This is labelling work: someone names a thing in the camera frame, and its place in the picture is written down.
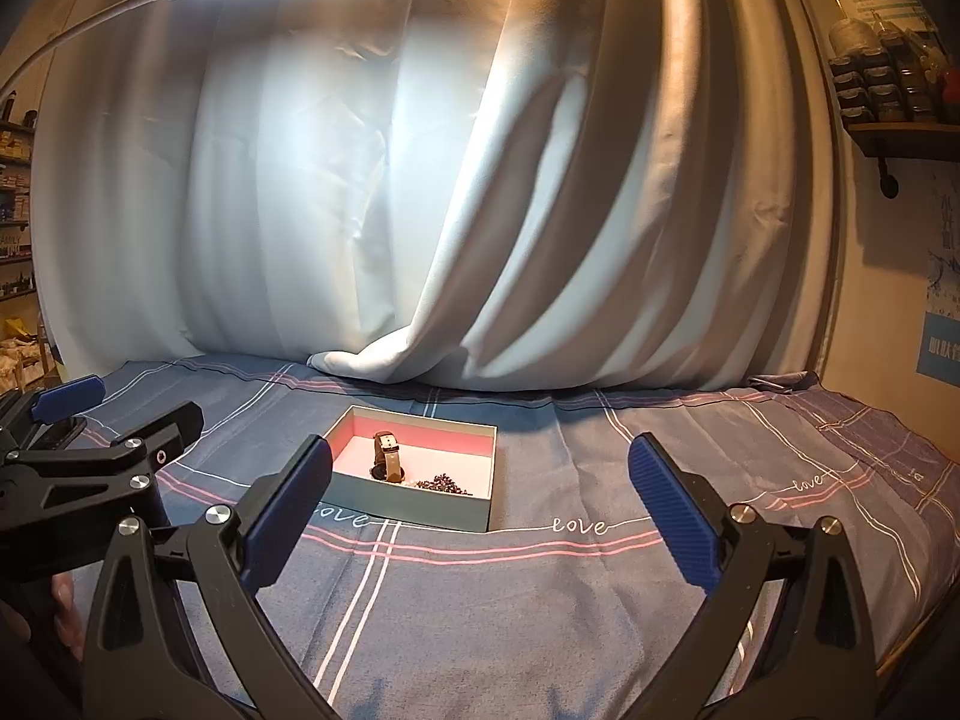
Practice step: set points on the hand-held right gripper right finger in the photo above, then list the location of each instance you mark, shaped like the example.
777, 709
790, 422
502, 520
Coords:
675, 517

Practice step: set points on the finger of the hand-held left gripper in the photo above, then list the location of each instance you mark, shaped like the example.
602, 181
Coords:
90, 476
67, 396

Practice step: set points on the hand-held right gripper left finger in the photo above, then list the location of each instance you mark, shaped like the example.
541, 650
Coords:
281, 517

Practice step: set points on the teal box with pink lining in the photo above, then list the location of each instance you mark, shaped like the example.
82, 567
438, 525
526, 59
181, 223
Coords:
420, 508

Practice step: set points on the person's left hand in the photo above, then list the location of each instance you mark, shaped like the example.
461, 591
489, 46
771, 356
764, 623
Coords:
66, 615

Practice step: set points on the grey striped bedsheet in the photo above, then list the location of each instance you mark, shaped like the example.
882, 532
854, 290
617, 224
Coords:
562, 615

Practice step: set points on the cluttered storage shelves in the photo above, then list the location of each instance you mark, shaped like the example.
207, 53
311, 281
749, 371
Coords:
15, 187

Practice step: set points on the white curtain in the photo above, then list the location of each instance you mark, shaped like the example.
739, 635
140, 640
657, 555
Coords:
300, 202

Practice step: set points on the blue wall poster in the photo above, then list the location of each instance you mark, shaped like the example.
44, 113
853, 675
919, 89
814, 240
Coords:
941, 345

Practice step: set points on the wooden wall shelf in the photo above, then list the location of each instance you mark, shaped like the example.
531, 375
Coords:
900, 136

